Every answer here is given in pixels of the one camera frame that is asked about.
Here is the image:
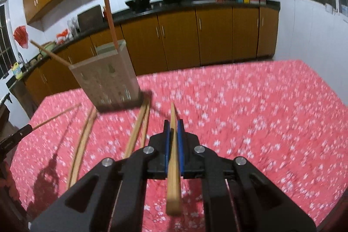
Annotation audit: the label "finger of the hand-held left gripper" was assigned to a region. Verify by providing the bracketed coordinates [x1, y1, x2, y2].
[0, 125, 33, 152]

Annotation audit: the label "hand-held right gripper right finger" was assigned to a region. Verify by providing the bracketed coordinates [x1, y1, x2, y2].
[177, 119, 317, 232]

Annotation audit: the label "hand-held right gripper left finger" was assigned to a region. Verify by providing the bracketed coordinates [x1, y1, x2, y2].
[30, 120, 171, 232]

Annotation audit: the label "beige chopstick holder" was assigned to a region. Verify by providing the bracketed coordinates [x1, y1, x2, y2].
[69, 40, 141, 113]

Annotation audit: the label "red wooden chopstick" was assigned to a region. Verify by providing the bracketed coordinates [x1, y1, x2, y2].
[100, 0, 119, 51]

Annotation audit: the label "yellow green soap bottle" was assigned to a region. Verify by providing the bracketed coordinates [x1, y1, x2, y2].
[11, 63, 23, 80]

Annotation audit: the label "red floral tablecloth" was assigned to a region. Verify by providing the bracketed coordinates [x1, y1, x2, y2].
[9, 59, 341, 232]

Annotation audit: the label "green pot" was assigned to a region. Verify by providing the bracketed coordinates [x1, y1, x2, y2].
[39, 42, 56, 55]

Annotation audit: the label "barred window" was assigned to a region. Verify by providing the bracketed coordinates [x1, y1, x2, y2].
[0, 0, 13, 76]

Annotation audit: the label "red hanging mesh bag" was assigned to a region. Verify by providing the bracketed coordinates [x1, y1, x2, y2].
[13, 26, 29, 48]

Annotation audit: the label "small red plastic bag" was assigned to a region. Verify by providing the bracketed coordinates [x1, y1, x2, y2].
[56, 29, 70, 44]

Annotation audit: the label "wooden lower cabinets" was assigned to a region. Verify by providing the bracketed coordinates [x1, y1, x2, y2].
[23, 5, 280, 102]

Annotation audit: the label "glass jars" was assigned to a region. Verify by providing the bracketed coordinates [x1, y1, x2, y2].
[67, 17, 79, 37]

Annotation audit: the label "brown box appliance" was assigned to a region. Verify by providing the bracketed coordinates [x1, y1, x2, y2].
[77, 4, 105, 33]

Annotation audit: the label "black kitchen countertop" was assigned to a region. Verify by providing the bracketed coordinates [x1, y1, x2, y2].
[8, 0, 281, 86]

